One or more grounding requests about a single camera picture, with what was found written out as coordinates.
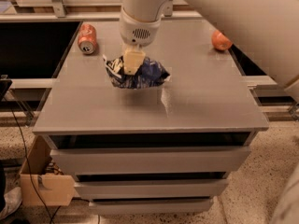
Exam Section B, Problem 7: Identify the metal frame railing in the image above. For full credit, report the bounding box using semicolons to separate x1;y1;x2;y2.
1;0;201;22

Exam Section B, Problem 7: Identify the blue chip bag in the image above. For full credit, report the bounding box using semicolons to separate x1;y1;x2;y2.
103;56;170;90

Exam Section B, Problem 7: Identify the black cable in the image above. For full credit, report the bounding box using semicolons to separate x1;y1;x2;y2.
6;96;62;224

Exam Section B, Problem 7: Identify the orange soda can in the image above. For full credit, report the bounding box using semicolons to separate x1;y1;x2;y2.
78;23;97;54

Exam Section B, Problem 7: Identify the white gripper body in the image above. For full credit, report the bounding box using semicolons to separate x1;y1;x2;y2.
120;8;161;47

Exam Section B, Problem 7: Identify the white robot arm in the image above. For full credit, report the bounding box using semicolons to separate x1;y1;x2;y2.
120;0;299;101

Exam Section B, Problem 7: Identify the white shoe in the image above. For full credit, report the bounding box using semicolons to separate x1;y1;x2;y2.
0;187;22;220

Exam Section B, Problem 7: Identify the grey drawer cabinet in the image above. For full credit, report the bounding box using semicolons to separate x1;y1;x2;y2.
34;20;268;215

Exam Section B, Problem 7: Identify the cardboard box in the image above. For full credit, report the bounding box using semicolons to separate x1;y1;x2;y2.
20;136;75;206

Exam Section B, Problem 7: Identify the orange fruit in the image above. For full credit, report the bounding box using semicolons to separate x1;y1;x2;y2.
211;30;233;51

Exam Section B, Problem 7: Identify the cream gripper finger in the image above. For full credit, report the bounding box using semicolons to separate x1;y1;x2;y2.
123;45;146;76

